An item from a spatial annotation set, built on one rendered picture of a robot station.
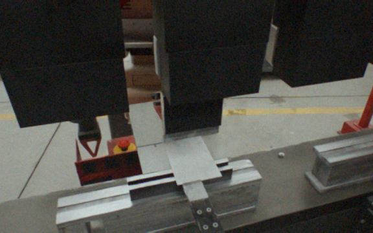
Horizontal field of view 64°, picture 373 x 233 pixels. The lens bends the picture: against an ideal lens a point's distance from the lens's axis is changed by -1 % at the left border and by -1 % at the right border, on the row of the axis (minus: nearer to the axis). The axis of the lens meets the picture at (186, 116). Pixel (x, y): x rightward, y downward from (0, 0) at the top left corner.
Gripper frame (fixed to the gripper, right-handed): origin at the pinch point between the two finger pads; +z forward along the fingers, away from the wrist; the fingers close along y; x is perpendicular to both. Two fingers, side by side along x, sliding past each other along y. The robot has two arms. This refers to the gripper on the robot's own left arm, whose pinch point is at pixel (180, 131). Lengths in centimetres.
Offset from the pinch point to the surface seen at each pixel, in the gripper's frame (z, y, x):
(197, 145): 2.9, 2.4, -3.3
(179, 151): 3.3, -1.8, -4.0
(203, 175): 6.8, 0.9, -10.9
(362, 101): 28, 209, 166
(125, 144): 6.6, -11.8, 32.0
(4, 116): 1, -107, 221
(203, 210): 10.3, -1.6, -18.2
